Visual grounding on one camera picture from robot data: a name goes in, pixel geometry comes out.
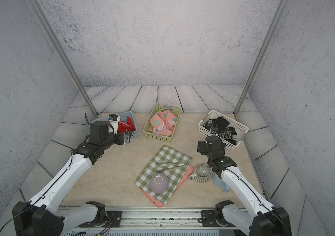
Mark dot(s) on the pink tray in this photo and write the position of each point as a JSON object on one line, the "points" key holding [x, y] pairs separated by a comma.
{"points": [[184, 178]]}

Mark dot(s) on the light blue mug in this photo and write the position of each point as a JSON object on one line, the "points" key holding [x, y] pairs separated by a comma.
{"points": [[220, 183]]}

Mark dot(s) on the blue plastic basket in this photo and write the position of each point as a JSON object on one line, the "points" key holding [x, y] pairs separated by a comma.
{"points": [[123, 117]]}

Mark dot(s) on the front aluminium rail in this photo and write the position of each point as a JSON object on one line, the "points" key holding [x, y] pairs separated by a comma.
{"points": [[165, 218]]}

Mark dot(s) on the metal frame post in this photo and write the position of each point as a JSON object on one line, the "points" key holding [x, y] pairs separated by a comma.
{"points": [[262, 53], [46, 27]]}

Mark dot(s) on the metal tongs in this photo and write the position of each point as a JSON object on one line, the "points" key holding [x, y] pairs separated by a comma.
{"points": [[164, 166]]}

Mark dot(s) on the striped ceramic mug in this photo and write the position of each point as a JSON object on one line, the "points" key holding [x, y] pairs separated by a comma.
{"points": [[201, 173]]}

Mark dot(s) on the green checkered cloth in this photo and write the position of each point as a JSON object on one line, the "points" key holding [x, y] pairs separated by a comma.
{"points": [[164, 154]]}

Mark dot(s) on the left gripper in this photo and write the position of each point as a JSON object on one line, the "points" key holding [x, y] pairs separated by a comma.
{"points": [[127, 137]]}

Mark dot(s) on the black white striped sock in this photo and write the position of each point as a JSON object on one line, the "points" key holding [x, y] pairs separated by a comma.
{"points": [[225, 131]]}

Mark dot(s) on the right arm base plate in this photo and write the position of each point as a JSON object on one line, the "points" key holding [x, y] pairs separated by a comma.
{"points": [[210, 218]]}

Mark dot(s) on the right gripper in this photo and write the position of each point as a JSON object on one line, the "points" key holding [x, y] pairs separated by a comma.
{"points": [[203, 144]]}

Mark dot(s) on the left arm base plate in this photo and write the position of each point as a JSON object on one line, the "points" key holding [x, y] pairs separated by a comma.
{"points": [[110, 219]]}

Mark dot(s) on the left metal frame post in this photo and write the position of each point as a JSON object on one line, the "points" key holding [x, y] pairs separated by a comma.
{"points": [[46, 27]]}

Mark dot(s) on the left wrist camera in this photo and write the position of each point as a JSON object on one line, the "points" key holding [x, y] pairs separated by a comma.
{"points": [[114, 120]]}

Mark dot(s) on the pink sock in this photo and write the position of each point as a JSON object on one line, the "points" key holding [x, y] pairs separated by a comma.
{"points": [[163, 123]]}

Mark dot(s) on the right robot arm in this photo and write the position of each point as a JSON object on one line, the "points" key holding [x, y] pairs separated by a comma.
{"points": [[261, 218]]}

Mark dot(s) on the green plastic basket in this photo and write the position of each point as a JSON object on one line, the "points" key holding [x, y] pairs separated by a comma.
{"points": [[160, 108]]}

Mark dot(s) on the red fluffy sock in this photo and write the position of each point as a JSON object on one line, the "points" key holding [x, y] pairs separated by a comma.
{"points": [[127, 125]]}

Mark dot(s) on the white plastic basket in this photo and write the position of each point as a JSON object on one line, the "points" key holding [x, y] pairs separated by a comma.
{"points": [[240, 128]]}

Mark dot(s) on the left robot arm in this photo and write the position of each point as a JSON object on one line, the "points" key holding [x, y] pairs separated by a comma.
{"points": [[40, 216]]}

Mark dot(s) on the right metal frame post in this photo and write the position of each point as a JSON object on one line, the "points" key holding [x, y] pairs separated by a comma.
{"points": [[262, 53]]}

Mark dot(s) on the grey upturned bowl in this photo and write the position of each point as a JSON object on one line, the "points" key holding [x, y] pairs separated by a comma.
{"points": [[159, 183]]}

